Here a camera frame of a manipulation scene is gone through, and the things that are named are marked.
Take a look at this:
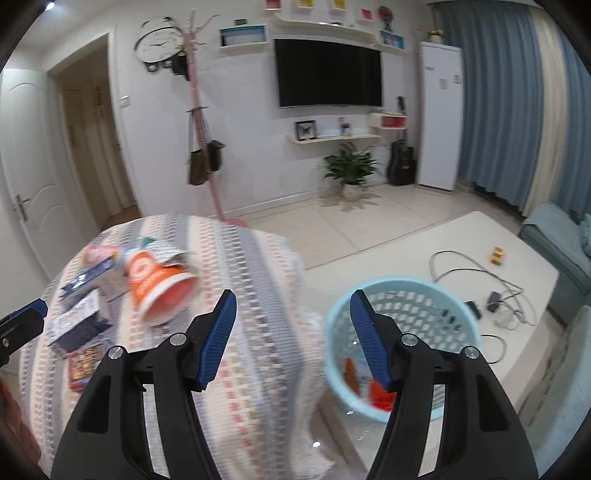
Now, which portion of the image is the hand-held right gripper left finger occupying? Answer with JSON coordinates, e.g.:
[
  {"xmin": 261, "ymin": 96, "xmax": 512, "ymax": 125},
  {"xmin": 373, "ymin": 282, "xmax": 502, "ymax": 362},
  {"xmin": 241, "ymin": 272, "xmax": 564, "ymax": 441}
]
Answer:
[{"xmin": 50, "ymin": 289, "xmax": 238, "ymax": 480}]

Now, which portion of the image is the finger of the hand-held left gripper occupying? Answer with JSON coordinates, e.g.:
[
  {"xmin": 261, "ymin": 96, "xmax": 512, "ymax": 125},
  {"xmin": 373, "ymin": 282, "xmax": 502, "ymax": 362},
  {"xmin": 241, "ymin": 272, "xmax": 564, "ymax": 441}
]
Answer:
[{"xmin": 0, "ymin": 299, "xmax": 48, "ymax": 365}]

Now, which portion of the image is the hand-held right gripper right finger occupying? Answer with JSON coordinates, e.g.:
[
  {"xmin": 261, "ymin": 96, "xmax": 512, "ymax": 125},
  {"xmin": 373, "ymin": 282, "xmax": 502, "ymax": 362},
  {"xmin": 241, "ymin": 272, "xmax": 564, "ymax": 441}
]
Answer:
[{"xmin": 349, "ymin": 289, "xmax": 541, "ymax": 480}]

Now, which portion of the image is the light blue plastic basket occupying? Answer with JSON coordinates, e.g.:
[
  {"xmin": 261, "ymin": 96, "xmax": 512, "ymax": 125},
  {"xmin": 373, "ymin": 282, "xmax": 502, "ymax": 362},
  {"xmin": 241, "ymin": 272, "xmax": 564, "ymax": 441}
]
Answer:
[{"xmin": 323, "ymin": 276, "xmax": 482, "ymax": 424}]

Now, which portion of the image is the dark red printed packet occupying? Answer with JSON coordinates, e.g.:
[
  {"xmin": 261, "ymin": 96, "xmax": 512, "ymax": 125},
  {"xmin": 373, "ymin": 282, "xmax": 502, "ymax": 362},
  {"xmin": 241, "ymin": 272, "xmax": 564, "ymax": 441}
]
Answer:
[{"xmin": 68, "ymin": 344, "xmax": 114, "ymax": 394}]

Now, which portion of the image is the dark blue packet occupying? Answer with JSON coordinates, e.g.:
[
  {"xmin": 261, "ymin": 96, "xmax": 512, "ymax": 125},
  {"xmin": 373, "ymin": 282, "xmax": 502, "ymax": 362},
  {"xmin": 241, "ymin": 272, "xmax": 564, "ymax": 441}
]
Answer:
[{"xmin": 60, "ymin": 265, "xmax": 116, "ymax": 302}]

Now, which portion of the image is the orange paper cup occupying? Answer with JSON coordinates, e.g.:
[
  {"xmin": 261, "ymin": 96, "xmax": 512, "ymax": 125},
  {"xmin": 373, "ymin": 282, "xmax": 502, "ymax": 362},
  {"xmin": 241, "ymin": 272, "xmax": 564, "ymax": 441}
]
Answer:
[{"xmin": 124, "ymin": 249, "xmax": 199, "ymax": 326}]

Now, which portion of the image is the white blue wrapper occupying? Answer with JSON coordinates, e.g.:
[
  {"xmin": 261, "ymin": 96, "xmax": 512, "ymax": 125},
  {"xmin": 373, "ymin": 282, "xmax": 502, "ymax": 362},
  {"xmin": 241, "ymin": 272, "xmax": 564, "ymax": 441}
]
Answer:
[{"xmin": 139, "ymin": 237, "xmax": 195, "ymax": 269}]

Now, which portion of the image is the small black shoulder bag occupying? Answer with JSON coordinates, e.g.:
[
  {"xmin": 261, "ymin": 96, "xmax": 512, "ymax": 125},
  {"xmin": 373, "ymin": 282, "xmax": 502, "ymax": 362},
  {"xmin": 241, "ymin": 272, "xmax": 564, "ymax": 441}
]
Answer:
[{"xmin": 207, "ymin": 140, "xmax": 227, "ymax": 171}]

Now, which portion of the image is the orange wrapper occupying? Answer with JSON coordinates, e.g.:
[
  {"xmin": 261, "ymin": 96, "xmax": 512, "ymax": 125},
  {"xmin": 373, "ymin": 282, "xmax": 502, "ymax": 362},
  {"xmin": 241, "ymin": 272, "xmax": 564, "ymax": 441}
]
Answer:
[{"xmin": 344, "ymin": 357, "xmax": 362, "ymax": 394}]

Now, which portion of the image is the striped woven blanket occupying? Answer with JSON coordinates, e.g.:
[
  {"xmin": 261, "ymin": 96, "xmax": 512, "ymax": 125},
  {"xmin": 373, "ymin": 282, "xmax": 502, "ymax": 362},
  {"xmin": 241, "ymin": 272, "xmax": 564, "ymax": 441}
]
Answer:
[{"xmin": 18, "ymin": 213, "xmax": 334, "ymax": 480}]

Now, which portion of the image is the white panel door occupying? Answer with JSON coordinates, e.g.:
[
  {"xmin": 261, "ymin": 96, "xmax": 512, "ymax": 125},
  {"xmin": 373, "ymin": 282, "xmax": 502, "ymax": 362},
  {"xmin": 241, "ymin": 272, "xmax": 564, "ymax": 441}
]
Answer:
[{"xmin": 0, "ymin": 69, "xmax": 64, "ymax": 283}]

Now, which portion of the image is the brown tote bag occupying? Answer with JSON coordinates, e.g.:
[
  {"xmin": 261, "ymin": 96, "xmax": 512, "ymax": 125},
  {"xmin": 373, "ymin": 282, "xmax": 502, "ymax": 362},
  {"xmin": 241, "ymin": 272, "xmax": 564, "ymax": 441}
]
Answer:
[{"xmin": 187, "ymin": 138, "xmax": 213, "ymax": 186}]

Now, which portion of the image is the green potted plant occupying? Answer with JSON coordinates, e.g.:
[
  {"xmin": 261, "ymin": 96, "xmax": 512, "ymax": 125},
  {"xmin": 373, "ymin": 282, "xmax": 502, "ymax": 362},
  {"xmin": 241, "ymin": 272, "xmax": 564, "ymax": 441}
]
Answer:
[{"xmin": 316, "ymin": 142, "xmax": 382, "ymax": 203}]

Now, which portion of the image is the black acoustic guitar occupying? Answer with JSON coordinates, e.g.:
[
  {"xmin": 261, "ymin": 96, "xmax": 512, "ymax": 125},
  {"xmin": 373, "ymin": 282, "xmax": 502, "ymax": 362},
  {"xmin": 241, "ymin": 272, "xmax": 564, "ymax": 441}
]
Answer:
[{"xmin": 387, "ymin": 129, "xmax": 417, "ymax": 186}]

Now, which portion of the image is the inner room door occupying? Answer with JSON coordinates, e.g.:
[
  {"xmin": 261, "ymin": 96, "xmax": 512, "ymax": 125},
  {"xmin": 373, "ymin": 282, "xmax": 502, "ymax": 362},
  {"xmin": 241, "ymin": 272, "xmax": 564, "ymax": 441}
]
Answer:
[{"xmin": 60, "ymin": 85, "xmax": 126, "ymax": 219}]

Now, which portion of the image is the teal sofa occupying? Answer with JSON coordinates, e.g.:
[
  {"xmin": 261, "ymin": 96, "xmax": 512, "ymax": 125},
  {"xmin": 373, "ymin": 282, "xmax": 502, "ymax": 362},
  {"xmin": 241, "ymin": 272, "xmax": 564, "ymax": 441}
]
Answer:
[{"xmin": 519, "ymin": 202, "xmax": 591, "ymax": 325}]

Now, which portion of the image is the low white floating shelf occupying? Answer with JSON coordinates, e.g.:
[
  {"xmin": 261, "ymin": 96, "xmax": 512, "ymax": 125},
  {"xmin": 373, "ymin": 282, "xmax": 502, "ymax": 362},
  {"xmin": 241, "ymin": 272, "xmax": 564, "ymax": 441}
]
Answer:
[{"xmin": 285, "ymin": 133, "xmax": 382, "ymax": 147}]

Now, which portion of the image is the red white box shelf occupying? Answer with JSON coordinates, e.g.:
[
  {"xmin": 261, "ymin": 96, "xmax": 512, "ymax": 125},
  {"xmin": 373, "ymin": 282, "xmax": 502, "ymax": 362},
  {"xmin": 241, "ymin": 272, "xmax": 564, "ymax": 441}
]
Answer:
[{"xmin": 368, "ymin": 112, "xmax": 409, "ymax": 131}]

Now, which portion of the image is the pink coat rack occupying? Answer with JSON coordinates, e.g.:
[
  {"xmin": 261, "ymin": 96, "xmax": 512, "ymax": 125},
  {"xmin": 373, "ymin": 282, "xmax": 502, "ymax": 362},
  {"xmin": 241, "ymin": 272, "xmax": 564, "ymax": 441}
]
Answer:
[{"xmin": 182, "ymin": 11, "xmax": 250, "ymax": 228}]

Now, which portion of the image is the blue curtain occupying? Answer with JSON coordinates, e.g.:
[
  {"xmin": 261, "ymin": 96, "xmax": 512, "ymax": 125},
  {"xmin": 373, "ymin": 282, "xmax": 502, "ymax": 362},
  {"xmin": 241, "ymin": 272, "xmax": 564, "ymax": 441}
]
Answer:
[{"xmin": 431, "ymin": 0, "xmax": 591, "ymax": 223}]

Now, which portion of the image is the cream curtain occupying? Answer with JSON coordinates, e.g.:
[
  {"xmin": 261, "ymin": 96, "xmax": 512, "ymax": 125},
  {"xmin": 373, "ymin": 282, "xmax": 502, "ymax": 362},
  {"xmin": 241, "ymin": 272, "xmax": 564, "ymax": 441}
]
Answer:
[{"xmin": 522, "ymin": 7, "xmax": 574, "ymax": 217}]

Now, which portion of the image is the grey cable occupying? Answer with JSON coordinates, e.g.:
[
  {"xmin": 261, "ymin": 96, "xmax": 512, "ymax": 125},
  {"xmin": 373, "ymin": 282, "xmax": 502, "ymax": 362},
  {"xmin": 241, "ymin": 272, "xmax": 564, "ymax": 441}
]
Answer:
[{"xmin": 428, "ymin": 250, "xmax": 528, "ymax": 326}]

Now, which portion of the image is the black cable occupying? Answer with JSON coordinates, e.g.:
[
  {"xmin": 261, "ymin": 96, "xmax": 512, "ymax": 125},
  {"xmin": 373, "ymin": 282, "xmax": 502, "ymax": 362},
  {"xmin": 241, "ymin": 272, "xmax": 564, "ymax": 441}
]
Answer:
[{"xmin": 480, "ymin": 335, "xmax": 509, "ymax": 365}]

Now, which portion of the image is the wall-mounted black television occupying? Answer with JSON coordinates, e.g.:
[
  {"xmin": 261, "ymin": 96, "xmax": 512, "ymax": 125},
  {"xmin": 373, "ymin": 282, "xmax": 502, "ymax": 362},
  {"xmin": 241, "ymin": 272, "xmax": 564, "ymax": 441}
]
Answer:
[{"xmin": 274, "ymin": 38, "xmax": 384, "ymax": 110}]

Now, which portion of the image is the round wall clock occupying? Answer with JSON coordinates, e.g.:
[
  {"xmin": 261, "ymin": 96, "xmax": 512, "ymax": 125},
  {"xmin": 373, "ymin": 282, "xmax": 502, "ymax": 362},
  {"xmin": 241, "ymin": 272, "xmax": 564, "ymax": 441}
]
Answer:
[{"xmin": 135, "ymin": 17, "xmax": 185, "ymax": 72}]

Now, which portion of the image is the blue box wall shelf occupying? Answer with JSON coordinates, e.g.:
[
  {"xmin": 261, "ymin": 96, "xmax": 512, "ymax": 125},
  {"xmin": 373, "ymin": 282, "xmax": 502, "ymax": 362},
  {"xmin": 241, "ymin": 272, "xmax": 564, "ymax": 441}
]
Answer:
[{"xmin": 218, "ymin": 24, "xmax": 270, "ymax": 49}]

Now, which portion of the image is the curved white wall shelf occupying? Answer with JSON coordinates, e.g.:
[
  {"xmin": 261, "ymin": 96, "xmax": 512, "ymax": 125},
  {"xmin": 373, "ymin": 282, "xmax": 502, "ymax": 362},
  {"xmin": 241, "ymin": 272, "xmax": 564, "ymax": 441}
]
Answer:
[{"xmin": 272, "ymin": 11, "xmax": 384, "ymax": 47}]

